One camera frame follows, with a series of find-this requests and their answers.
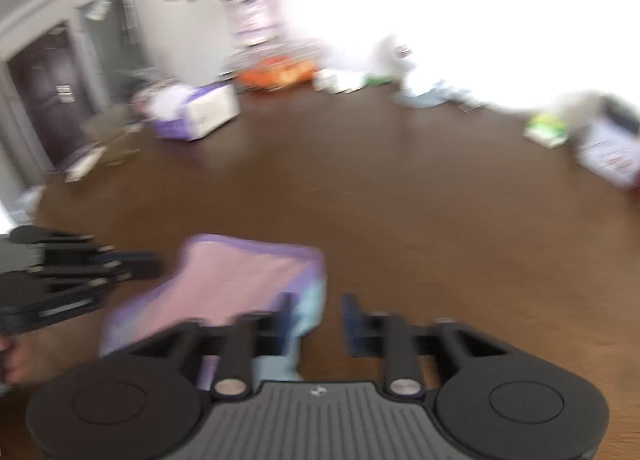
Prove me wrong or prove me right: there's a glass cup with sticks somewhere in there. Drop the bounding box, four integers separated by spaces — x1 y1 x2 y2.
82 104 141 167

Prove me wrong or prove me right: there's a small green white box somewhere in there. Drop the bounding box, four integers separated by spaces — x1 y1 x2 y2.
523 114 568 149

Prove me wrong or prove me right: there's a dark brown door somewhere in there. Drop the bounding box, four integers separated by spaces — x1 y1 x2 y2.
8 23 96 169

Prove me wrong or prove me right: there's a black small box on tin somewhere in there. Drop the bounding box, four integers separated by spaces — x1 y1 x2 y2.
602 96 640 135

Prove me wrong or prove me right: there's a clear box of oranges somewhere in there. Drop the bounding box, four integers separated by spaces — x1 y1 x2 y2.
227 41 323 92

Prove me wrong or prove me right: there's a purple white tissue pack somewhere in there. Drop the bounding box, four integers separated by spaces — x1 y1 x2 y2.
131 81 240 142

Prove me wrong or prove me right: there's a pink blue purple mesh garment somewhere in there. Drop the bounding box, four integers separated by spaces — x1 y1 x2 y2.
100 234 326 383

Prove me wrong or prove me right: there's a glass vase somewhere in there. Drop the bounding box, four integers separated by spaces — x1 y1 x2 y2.
224 0 282 49

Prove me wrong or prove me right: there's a person's left hand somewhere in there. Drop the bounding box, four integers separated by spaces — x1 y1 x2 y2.
1 310 105 385

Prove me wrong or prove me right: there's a white printed tin box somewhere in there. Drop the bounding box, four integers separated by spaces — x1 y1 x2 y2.
576 118 639 189

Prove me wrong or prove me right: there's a white round-head robot toy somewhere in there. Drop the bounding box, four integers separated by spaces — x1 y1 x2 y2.
376 37 447 109

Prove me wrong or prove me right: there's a grey refrigerator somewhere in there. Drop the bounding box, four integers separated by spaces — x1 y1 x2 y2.
76 0 148 103

